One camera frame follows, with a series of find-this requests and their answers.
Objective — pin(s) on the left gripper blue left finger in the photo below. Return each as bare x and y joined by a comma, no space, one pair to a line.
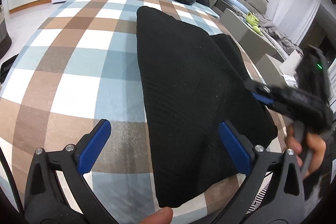
90,146

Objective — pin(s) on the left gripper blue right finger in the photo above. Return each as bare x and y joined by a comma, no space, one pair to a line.
239,148

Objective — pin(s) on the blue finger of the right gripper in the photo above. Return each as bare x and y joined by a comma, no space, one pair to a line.
263,98

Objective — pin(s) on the black knit sweater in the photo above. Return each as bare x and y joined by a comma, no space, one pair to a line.
192,81

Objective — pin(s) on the neon green clothing item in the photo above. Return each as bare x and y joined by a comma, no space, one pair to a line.
253,22

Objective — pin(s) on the person's left hand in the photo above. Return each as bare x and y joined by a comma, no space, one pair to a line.
163,216

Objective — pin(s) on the plaid checkered table cloth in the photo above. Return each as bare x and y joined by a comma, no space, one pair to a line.
80,66

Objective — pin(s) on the black flat tray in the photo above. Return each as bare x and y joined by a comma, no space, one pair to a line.
5,67

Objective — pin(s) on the woven laundry basket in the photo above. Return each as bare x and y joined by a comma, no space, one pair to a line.
5,40

